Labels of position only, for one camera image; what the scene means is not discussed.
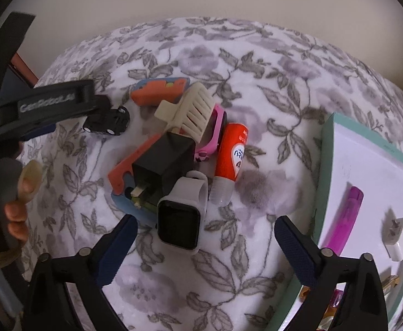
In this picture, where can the blue toy base yellow insert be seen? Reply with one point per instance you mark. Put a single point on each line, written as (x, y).
(132, 210)

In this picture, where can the person's left hand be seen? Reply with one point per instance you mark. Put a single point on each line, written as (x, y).
(19, 220)

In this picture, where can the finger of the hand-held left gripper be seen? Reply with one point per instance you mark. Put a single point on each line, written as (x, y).
(38, 132)
(102, 105)

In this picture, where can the white wall charger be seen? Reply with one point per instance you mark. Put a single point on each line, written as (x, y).
(396, 234)

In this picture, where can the black toy car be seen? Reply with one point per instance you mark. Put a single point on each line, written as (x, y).
(110, 124)

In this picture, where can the floral blanket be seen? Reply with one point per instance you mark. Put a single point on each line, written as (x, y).
(256, 76)

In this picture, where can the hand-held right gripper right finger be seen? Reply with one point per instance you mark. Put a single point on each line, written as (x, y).
(292, 248)

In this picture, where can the pink watch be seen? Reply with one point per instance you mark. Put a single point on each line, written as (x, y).
(213, 134)

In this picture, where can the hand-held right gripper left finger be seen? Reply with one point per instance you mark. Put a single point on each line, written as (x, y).
(118, 244)

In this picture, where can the teal-edged white tray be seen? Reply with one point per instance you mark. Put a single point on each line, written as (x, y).
(360, 165)

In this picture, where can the black charger cube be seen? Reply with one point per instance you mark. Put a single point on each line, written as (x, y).
(163, 165)

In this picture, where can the red glue stick tube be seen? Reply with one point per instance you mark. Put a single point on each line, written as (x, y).
(230, 155)

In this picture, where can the orange key-shaped toy piece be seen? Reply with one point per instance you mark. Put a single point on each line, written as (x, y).
(125, 169)

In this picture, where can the large orange blue toy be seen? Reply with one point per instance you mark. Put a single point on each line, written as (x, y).
(156, 91)

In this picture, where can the brown wooden furniture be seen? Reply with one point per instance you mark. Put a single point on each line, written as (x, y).
(24, 70)

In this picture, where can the white smartwatch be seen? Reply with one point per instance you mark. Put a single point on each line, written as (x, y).
(179, 224)

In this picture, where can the cream hair claw clip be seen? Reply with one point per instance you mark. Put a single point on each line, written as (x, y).
(187, 110)

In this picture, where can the purple lighter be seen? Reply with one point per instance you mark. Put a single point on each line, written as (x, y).
(342, 220)

